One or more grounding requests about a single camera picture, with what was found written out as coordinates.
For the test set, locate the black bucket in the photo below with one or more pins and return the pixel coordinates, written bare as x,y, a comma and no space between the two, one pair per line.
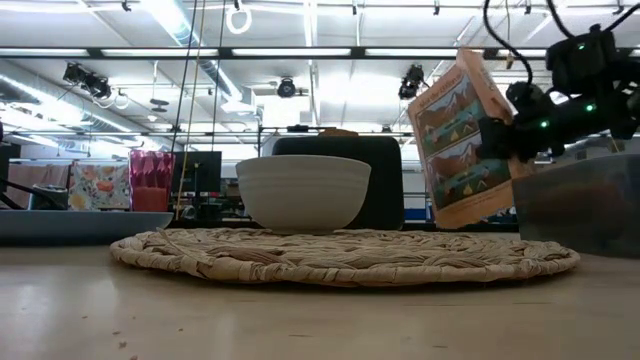
50,200

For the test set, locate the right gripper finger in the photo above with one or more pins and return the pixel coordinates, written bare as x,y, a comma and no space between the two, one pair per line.
494,140

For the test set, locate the grey rectangular tray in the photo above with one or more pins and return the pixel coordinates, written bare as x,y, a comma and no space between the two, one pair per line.
580,210

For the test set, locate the pink cloth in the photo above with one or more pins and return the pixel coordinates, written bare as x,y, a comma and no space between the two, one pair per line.
30,177

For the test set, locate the brown toast slice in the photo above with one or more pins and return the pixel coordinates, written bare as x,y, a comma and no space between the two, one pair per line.
337,132

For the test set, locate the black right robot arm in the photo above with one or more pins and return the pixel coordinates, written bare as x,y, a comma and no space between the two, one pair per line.
580,60

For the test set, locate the black ceiling spotlight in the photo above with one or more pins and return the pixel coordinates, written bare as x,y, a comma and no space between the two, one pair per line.
286,88
95,86
412,80

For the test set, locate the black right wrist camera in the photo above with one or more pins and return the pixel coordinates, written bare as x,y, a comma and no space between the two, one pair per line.
527,102

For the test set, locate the blue plate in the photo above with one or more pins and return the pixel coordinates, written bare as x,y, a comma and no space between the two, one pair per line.
75,227

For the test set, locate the round woven placemat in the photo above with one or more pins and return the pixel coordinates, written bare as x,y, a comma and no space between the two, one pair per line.
350,260

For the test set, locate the floral cloth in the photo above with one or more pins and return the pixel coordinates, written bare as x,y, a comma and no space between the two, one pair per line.
100,185

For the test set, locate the black overhead beam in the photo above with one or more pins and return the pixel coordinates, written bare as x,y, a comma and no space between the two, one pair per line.
225,52

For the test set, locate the white ribbed bowl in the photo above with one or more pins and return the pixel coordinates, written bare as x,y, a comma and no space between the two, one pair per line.
302,195

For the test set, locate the orange cereal box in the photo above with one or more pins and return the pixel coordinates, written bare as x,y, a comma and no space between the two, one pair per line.
450,150

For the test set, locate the red faceted cup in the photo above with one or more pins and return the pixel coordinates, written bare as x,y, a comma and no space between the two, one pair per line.
150,185

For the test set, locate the black monitor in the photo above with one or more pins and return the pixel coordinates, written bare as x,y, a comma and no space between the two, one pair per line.
200,172

